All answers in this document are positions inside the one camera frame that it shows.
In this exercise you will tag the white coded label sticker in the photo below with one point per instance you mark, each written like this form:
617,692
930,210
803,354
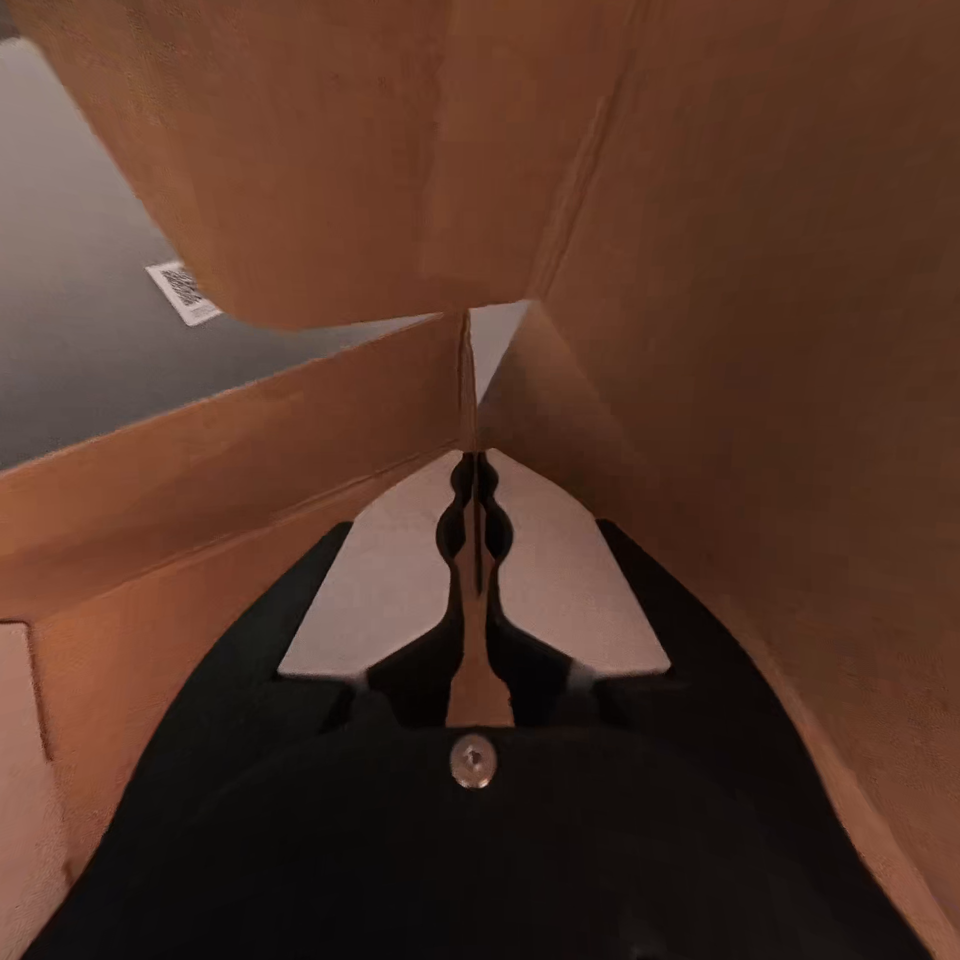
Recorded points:
184,291

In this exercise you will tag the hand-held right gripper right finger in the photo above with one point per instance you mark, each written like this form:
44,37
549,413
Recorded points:
570,592

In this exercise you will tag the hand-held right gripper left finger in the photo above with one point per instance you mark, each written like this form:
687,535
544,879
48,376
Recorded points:
375,592

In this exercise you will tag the cardboard mailer box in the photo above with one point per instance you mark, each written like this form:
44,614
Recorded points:
675,225

